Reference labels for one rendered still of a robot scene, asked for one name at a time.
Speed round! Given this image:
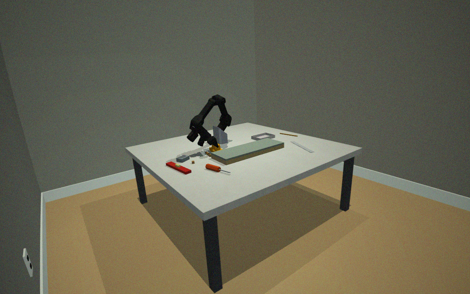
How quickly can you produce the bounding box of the orange-handled awl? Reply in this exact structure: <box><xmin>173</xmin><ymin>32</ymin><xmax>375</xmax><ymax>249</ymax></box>
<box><xmin>205</xmin><ymin>164</ymin><xmax>230</xmax><ymax>173</ymax></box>

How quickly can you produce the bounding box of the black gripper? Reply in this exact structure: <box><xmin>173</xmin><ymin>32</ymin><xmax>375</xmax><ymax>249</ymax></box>
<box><xmin>199</xmin><ymin>129</ymin><xmax>219</xmax><ymax>148</ymax></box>

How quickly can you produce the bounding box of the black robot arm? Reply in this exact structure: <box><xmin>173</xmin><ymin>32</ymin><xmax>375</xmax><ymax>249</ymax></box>
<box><xmin>187</xmin><ymin>94</ymin><xmax>232</xmax><ymax>146</ymax></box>

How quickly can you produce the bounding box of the red flat bar with yellow patch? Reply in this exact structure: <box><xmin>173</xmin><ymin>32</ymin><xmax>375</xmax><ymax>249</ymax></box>
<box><xmin>166</xmin><ymin>162</ymin><xmax>191</xmax><ymax>175</ymax></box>

